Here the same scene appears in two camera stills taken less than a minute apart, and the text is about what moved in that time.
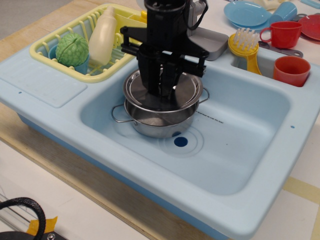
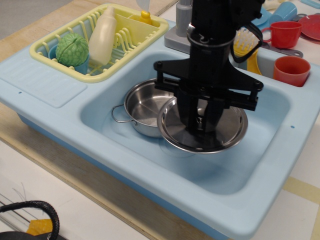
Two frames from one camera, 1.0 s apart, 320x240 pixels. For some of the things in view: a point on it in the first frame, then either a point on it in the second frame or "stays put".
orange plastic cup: [291, 70] stays put
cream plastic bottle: [102, 40] stays put
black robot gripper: [166, 34] → [210, 72]
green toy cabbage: [71, 50] stays put
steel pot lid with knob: [187, 89] → [230, 132]
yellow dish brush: [244, 42] stays put
